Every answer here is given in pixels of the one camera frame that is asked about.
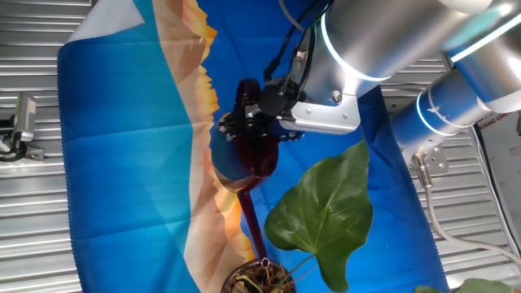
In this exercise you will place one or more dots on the black plant pot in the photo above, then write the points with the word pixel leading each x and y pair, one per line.
pixel 260 276

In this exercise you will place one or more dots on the silver camera on stand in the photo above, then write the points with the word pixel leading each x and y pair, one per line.
pixel 25 118

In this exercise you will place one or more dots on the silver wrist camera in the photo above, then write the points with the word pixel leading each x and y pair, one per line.
pixel 325 118

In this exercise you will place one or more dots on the white printed sign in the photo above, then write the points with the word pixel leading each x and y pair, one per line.
pixel 504 163

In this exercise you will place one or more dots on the blue cloth with orange print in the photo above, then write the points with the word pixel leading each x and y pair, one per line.
pixel 122 163

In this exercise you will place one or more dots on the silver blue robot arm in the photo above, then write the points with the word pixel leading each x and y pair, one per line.
pixel 386 40

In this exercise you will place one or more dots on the green plant leaf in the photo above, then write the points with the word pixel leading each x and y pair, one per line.
pixel 476 287

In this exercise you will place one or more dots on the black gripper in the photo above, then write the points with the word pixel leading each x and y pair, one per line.
pixel 272 99

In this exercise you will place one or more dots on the green broad-leaf plant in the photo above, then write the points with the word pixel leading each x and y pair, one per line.
pixel 325 203

